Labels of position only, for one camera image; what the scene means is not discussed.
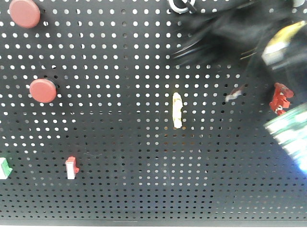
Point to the lower red mushroom button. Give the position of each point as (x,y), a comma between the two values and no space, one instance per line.
(43,90)

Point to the green-backed white rocker switch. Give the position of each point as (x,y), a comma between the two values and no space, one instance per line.
(5,169)

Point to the white ring knob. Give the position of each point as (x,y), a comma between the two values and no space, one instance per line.
(182,6)

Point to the upper red mushroom button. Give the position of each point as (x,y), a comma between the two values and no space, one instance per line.
(24,13)

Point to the red toggle switch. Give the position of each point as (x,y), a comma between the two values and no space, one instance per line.
(279,100)

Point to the yellow toggle switch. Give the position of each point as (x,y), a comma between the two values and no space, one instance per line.
(177,105)

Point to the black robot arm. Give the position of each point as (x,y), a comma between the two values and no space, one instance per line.
(263,36)

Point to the black perforated pegboard panel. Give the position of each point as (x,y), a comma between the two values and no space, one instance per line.
(109,60)

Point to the red-backed white rocker switch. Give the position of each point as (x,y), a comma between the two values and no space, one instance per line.
(71,168)

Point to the red mushroom button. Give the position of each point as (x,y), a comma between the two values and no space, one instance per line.
(43,90)
(24,13)

